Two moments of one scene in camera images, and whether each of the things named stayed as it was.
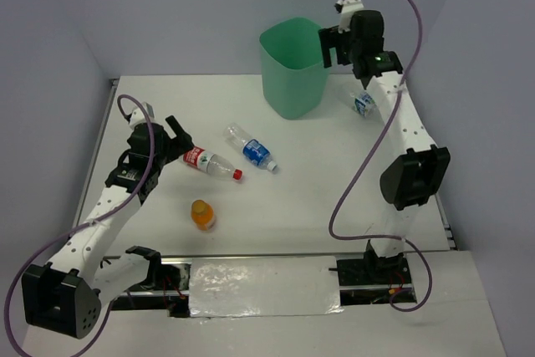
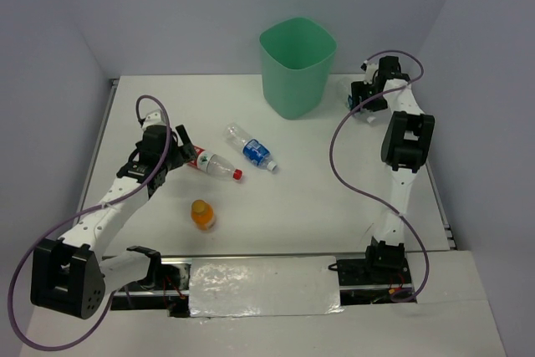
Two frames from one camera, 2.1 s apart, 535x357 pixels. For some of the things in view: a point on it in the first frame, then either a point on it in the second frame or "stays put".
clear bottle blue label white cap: [254, 152] stays put
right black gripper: [330, 38] -> [358, 89]
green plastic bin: [296, 81] stays put
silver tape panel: [263, 286] stays put
